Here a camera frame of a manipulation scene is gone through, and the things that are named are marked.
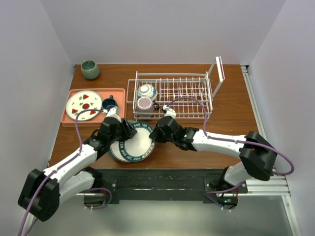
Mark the green ceramic cup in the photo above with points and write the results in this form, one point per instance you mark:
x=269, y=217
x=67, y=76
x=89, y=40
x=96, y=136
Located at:
x=90, y=69

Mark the blue floral ceramic bowl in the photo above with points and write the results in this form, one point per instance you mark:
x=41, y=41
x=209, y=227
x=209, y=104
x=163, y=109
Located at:
x=147, y=90

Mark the watermelon pattern white plate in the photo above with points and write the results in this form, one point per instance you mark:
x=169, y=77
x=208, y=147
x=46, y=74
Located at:
x=85, y=100

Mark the green rimmed white plate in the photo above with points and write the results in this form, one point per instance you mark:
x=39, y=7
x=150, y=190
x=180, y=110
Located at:
x=139, y=147

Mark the dark blue small mug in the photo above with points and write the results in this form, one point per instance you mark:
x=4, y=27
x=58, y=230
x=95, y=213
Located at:
x=109, y=103

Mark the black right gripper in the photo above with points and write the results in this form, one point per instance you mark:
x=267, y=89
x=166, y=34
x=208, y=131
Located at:
x=155, y=135

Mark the purple mug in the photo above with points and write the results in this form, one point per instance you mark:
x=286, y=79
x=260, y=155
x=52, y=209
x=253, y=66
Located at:
x=145, y=107

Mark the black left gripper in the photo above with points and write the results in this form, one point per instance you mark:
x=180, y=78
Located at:
x=128, y=132

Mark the red Chinese text white plate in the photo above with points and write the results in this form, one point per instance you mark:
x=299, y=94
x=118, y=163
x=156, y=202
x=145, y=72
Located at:
x=115, y=153

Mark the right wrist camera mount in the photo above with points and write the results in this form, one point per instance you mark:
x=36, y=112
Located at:
x=168, y=111

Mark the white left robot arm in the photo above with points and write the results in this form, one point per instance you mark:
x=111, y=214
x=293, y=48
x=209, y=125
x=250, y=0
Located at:
x=44, y=191

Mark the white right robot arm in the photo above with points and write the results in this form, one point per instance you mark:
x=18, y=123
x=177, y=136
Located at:
x=257, y=156

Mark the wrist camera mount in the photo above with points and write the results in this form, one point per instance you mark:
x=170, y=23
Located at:
x=168, y=111
x=111, y=113

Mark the white wire dish rack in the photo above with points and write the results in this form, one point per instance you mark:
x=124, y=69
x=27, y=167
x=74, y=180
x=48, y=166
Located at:
x=190, y=95

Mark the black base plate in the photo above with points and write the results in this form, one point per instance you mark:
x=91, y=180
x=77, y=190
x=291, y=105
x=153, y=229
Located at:
x=115, y=185

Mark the salmon pink tray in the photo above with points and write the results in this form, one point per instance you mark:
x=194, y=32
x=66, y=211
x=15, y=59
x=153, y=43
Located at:
x=119, y=95

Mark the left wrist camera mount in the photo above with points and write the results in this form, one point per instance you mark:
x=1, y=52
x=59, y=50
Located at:
x=111, y=113

